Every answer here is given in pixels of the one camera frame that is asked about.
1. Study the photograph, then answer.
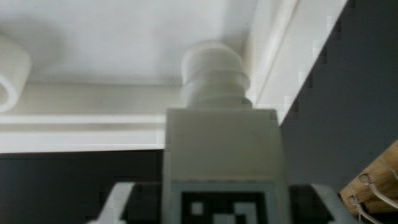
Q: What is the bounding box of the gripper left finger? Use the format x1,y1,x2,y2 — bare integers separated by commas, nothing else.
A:
87,182,135,224

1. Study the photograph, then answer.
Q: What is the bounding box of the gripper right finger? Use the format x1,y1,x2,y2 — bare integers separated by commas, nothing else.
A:
313,184,361,224

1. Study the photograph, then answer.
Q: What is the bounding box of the white leg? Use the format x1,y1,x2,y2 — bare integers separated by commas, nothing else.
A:
162,41,293,224

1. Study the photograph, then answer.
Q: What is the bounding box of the wooden piece with wires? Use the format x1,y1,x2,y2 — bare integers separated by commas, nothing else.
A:
339,140,398,224

